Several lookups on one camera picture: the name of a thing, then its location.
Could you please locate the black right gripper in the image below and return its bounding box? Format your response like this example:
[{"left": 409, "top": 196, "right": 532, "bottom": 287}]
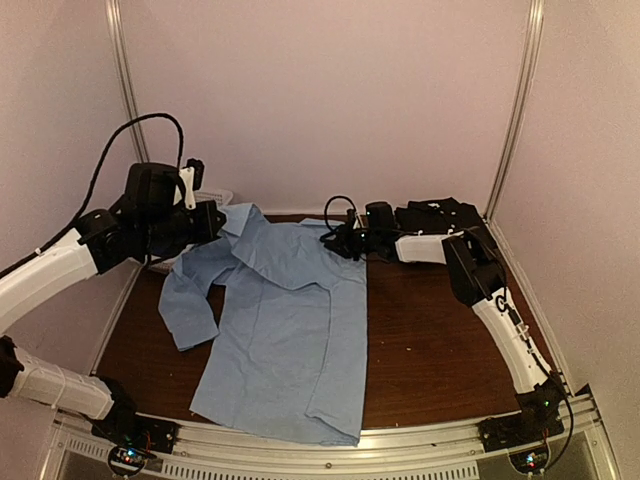
[{"left": 323, "top": 220, "right": 383, "bottom": 259}]

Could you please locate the light blue long sleeve shirt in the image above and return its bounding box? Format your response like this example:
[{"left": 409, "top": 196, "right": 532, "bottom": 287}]
[{"left": 158, "top": 204, "right": 368, "bottom": 446}]

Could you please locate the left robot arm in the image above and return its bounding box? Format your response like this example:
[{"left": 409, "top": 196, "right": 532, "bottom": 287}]
[{"left": 1, "top": 159, "right": 226, "bottom": 444}]

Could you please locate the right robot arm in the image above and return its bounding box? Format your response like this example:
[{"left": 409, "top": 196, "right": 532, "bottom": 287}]
[{"left": 320, "top": 198, "right": 566, "bottom": 442}]

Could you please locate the white plastic mesh basket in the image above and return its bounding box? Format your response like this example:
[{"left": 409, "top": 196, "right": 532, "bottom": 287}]
[{"left": 149, "top": 188, "right": 234, "bottom": 274}]

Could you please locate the black folded polo shirt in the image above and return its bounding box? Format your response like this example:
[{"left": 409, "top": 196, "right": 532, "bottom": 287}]
[{"left": 395, "top": 197, "right": 488, "bottom": 234}]

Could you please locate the right black camera cable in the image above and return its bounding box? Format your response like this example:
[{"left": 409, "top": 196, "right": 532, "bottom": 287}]
[{"left": 323, "top": 194, "right": 359, "bottom": 236}]

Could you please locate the black camera cable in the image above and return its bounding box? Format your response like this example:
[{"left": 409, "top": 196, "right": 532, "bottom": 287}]
[
  {"left": 323, "top": 194, "right": 359, "bottom": 236},
  {"left": 0, "top": 112, "right": 186, "bottom": 276}
]

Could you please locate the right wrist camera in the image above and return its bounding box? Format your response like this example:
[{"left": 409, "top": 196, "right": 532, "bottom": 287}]
[{"left": 345, "top": 208, "right": 364, "bottom": 230}]

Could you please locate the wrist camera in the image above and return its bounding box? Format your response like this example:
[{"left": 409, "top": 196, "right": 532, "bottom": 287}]
[
  {"left": 178, "top": 158, "right": 205, "bottom": 210},
  {"left": 345, "top": 208, "right": 364, "bottom": 230}
]

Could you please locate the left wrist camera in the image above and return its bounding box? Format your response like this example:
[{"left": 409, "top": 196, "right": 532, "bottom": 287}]
[{"left": 178, "top": 158, "right": 205, "bottom": 210}]

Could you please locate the left black camera cable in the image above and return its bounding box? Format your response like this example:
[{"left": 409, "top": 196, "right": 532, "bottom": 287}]
[{"left": 0, "top": 112, "right": 186, "bottom": 276}]

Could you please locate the front aluminium rail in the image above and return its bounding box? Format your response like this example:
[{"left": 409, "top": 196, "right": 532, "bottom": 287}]
[{"left": 39, "top": 394, "right": 621, "bottom": 480}]

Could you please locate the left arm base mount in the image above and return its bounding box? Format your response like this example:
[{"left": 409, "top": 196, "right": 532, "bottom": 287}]
[{"left": 86, "top": 414, "right": 179, "bottom": 479}]

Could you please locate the left aluminium frame post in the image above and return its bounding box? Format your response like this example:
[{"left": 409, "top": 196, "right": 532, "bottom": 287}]
[{"left": 104, "top": 0, "right": 150, "bottom": 163}]

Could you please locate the aluminium frame post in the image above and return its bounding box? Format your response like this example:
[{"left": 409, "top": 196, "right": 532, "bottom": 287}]
[
  {"left": 104, "top": 0, "right": 150, "bottom": 163},
  {"left": 484, "top": 0, "right": 546, "bottom": 224}
]

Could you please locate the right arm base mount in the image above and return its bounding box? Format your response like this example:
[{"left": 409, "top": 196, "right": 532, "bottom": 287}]
[{"left": 477, "top": 412, "right": 564, "bottom": 476}]

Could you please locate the right aluminium frame post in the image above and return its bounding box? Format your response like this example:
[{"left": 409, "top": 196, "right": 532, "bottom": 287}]
[{"left": 484, "top": 0, "right": 546, "bottom": 224}]

